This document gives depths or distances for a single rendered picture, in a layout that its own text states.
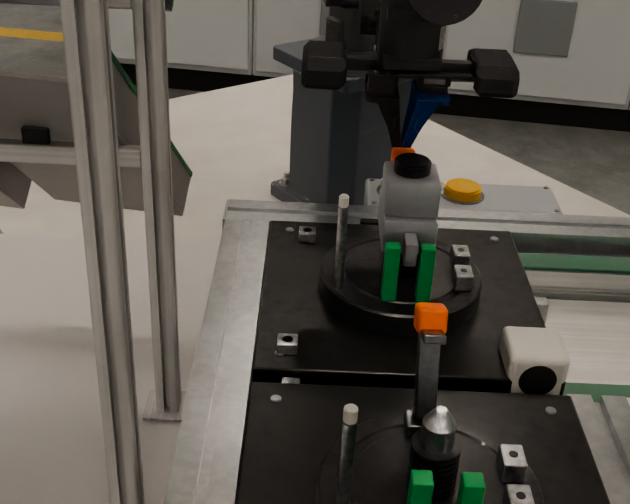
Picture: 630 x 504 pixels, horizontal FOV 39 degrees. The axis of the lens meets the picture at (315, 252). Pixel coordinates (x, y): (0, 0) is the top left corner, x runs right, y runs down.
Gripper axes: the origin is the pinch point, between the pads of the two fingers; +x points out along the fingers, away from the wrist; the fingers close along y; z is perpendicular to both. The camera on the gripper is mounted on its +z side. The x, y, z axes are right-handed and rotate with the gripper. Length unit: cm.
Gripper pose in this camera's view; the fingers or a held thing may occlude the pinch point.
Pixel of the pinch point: (402, 123)
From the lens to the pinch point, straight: 81.6
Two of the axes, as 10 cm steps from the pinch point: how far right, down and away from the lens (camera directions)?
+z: 0.2, -5.2, 8.5
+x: -0.4, 8.5, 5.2
